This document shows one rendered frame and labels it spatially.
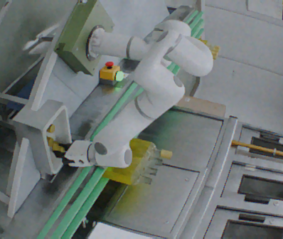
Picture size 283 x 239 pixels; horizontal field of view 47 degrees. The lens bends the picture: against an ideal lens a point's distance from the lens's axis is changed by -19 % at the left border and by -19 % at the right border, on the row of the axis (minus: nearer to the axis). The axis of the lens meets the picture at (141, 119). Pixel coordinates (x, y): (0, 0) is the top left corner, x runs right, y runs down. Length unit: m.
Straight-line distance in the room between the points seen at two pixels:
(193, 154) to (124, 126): 0.83
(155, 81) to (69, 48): 0.43
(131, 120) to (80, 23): 0.46
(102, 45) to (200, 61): 0.47
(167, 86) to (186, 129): 1.02
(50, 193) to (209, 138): 0.96
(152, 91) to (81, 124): 0.58
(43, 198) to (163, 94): 0.64
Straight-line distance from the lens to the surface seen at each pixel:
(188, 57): 1.06
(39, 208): 1.38
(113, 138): 1.13
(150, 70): 1.02
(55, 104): 1.38
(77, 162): 1.32
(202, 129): 2.06
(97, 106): 1.66
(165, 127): 2.05
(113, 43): 1.41
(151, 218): 1.55
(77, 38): 1.35
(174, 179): 1.72
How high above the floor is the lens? 1.50
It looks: 17 degrees down
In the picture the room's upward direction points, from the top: 103 degrees clockwise
